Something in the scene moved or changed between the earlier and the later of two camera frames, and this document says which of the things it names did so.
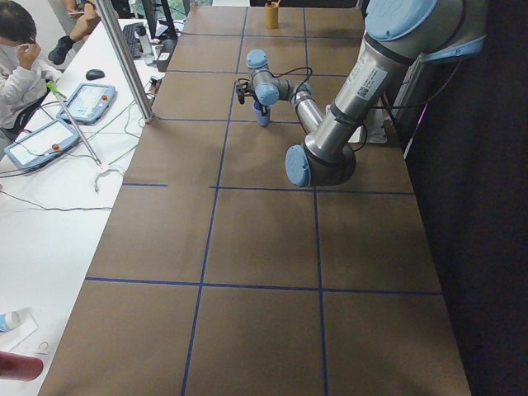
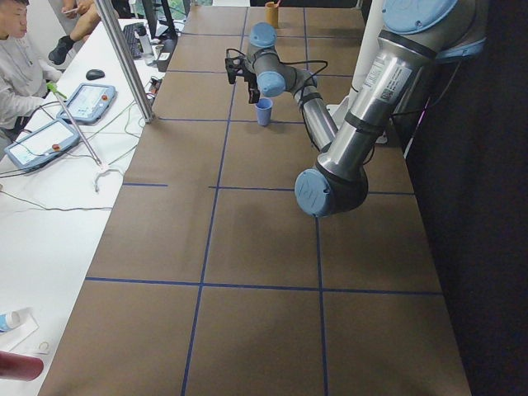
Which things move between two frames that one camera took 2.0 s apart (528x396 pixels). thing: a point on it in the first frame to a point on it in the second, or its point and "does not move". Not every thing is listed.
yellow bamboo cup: [271, 15] does not move
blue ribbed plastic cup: [262, 120] does not move
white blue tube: [9, 320] does not move
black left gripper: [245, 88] to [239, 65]
